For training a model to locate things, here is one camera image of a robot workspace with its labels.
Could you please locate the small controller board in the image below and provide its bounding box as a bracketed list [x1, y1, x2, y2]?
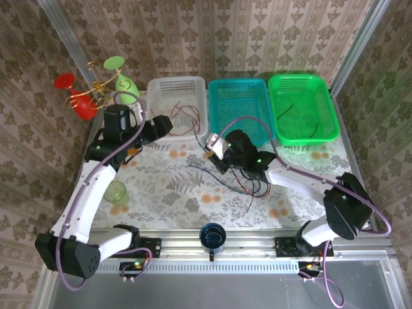
[297, 261, 324, 283]
[118, 261, 144, 284]

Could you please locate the white plastic basket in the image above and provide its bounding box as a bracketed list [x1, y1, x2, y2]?
[146, 76, 209, 141]

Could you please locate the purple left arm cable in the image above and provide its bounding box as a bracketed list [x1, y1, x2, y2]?
[55, 91, 152, 292]

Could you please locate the green plastic basket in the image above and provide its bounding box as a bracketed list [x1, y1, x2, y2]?
[267, 73, 341, 145]

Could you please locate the green transparent cup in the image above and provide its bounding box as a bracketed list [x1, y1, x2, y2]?
[104, 180, 131, 207]

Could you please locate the aluminium frame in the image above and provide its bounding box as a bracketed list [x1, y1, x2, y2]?
[30, 0, 412, 309]

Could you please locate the light green plastic goblet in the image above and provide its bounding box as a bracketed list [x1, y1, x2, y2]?
[103, 56, 141, 104]

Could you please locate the thin blue wire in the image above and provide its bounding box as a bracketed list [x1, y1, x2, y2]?
[187, 163, 250, 195]

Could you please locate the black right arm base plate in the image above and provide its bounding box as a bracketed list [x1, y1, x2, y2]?
[274, 236, 335, 258]

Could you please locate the floral tablecloth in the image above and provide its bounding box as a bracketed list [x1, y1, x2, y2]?
[75, 89, 371, 231]

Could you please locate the gold wire glass rack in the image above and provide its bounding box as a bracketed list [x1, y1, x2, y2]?
[64, 61, 131, 112]

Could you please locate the left small controller board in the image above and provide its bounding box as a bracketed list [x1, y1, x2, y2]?
[118, 261, 144, 284]

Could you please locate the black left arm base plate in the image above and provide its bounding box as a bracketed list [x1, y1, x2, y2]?
[104, 237, 162, 259]

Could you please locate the red plastic goblet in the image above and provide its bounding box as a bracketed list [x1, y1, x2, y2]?
[53, 73, 99, 121]

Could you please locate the teal plastic basket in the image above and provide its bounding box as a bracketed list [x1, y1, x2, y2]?
[207, 78, 277, 149]

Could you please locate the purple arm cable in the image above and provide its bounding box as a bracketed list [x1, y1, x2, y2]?
[217, 116, 393, 308]
[55, 91, 152, 292]

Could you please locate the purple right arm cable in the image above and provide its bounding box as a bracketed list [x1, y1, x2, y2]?
[217, 116, 393, 308]

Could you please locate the orange square mat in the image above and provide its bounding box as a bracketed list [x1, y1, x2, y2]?
[122, 146, 142, 165]

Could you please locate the dark blue mug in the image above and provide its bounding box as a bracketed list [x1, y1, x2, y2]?
[199, 222, 227, 262]

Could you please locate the right small controller board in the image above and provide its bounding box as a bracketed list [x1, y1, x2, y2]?
[297, 261, 324, 283]

